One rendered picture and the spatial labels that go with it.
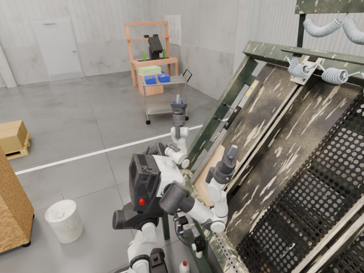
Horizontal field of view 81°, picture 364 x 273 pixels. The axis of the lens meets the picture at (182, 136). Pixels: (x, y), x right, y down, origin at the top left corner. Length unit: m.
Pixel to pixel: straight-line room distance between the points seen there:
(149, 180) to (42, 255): 1.93
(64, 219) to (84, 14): 8.44
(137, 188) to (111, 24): 9.25
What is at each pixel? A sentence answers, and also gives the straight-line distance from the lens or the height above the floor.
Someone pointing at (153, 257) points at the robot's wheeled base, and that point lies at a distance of 2.25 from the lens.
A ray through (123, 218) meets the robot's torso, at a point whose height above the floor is 1.06.
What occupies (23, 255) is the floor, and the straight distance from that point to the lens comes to 3.03.
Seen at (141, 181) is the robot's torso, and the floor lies 1.36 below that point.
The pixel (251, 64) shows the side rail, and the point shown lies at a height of 1.76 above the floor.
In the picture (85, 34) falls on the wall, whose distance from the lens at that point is 10.02.
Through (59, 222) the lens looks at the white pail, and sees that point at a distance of 2.62.
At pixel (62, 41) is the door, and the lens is 9.97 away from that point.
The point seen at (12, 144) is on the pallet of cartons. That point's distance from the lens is 4.72.
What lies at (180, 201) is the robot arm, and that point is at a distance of 1.11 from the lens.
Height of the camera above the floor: 2.12
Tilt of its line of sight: 30 degrees down
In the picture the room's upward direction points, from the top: 2 degrees counter-clockwise
